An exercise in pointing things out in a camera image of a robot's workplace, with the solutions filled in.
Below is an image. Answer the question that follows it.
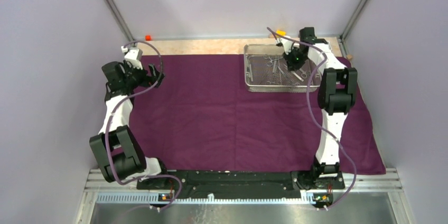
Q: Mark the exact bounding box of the purple cloth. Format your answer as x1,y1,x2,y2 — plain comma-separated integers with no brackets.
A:
101,54,386,175

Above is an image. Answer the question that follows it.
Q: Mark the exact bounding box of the yellow small block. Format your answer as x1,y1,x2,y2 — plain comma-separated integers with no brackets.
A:
276,30,286,36

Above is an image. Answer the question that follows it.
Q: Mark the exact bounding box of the metal mesh instrument tray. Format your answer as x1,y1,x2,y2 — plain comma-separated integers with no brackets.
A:
244,44,321,93

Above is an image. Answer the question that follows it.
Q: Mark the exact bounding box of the steel hemostat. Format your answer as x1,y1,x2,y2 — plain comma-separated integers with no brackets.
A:
269,59,285,77

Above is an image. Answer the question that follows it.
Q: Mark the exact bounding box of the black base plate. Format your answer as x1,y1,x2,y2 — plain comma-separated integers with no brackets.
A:
136,170,346,199

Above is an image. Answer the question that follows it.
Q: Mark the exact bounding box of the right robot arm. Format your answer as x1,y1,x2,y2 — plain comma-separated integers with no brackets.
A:
277,27,358,188

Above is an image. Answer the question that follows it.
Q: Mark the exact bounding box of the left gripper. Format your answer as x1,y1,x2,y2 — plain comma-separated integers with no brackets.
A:
123,60,165,89

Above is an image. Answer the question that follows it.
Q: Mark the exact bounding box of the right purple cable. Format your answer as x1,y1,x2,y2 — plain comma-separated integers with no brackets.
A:
266,27,358,211

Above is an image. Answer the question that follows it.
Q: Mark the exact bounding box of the steel forceps clamp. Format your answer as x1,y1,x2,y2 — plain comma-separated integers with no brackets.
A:
264,56,281,67

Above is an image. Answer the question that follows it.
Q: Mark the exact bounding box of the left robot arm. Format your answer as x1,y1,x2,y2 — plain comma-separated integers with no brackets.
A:
89,60,170,189

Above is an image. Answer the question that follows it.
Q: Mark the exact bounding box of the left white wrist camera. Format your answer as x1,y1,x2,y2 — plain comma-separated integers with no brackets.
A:
121,46,143,69

